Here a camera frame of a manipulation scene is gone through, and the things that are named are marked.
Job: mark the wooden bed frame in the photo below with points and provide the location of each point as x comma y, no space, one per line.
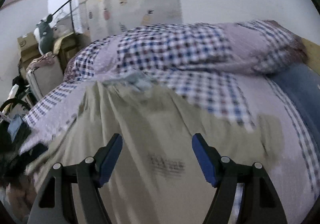
313,53

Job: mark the dark blue pillow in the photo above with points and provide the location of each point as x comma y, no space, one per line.
301,84

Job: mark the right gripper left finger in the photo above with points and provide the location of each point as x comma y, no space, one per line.
55,203

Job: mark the beige khaki garment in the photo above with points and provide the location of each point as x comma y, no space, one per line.
157,178

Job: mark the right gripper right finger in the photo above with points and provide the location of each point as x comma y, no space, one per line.
259,203

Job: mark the cardboard box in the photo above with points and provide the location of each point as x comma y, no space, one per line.
28,47

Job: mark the grey suitcase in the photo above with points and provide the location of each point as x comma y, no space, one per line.
44,74

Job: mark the checkered purple bed sheet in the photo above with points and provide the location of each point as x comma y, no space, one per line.
235,98

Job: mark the checkered purple quilt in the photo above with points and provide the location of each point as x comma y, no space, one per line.
250,48

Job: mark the black clothes rack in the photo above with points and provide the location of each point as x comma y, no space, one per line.
64,16

